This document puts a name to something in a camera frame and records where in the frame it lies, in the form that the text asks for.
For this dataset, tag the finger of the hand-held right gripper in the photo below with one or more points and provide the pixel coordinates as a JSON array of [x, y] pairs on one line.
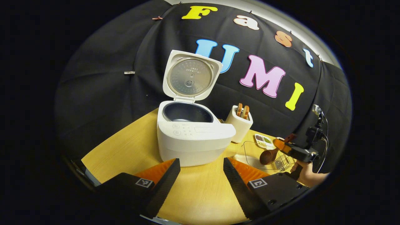
[[300, 152]]

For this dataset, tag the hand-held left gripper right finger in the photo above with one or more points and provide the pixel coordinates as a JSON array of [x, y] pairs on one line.
[[239, 190]]

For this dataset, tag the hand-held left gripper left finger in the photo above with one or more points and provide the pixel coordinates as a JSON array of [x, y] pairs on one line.
[[161, 193]]

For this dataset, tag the clear glass rice container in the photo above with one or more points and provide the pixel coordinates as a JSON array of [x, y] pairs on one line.
[[250, 160]]

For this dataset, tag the brown wooden spoon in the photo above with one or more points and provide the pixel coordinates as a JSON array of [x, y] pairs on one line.
[[267, 157]]

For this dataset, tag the white rice cooker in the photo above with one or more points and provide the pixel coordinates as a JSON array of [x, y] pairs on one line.
[[193, 147]]

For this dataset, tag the white divided bean dish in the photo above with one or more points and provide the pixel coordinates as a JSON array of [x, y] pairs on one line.
[[264, 140]]

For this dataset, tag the white toaster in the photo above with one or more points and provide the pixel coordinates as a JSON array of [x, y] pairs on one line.
[[239, 128]]

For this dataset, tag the toasted bread slice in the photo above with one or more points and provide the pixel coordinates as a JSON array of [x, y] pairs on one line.
[[246, 112], [239, 109]]

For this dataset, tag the black backdrop cloth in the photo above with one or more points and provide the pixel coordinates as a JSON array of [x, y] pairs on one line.
[[100, 93]]

